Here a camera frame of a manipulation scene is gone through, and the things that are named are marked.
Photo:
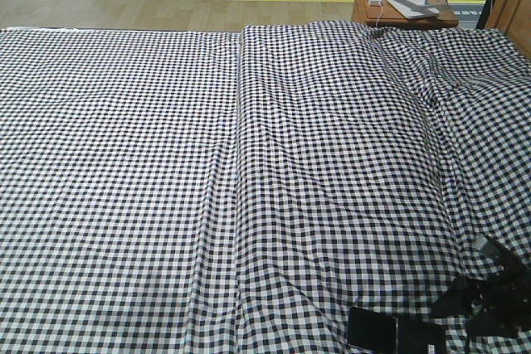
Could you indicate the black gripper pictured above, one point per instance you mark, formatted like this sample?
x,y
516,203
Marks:
x,y
504,299

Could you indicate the black foldable smartphone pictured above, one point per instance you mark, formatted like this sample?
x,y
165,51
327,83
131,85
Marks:
x,y
382,333

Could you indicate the wooden headboard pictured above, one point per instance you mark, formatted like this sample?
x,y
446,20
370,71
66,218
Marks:
x,y
513,18

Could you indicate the wooden bedside table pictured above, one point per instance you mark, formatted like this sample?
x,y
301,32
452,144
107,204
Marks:
x,y
387,16

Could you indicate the black white checkered bedsheet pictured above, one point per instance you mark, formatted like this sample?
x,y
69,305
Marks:
x,y
218,192

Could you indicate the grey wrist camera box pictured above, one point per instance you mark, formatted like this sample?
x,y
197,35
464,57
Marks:
x,y
484,245

